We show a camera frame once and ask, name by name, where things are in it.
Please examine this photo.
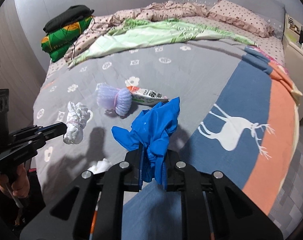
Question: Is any white bag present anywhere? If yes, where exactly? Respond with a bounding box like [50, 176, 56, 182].
[63, 101, 93, 145]
[87, 158, 112, 174]

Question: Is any blue plastic bag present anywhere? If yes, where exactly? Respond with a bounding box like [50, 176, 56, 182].
[111, 97, 180, 189]

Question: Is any left hand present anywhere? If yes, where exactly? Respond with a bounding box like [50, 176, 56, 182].
[0, 164, 30, 198]

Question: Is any right purple mesh ball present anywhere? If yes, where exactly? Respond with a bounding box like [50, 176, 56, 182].
[96, 83, 132, 116]

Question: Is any green orange folded blanket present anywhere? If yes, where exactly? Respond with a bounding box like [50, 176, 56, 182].
[41, 16, 93, 62]

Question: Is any grey floral deer blanket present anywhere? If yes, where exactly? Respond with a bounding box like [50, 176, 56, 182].
[34, 40, 300, 215]

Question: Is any pink dotted duvet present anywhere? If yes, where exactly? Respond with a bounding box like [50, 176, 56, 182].
[63, 1, 208, 63]

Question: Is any black folded cloth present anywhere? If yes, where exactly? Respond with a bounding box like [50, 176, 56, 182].
[43, 5, 94, 34]

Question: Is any green white quilt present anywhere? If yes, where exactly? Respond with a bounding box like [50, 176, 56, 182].
[67, 18, 257, 69]

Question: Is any beige bedside cabinet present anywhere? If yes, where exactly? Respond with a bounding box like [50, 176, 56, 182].
[283, 13, 303, 120]

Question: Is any pink dotted pillow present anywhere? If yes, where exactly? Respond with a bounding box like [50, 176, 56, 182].
[206, 0, 274, 38]

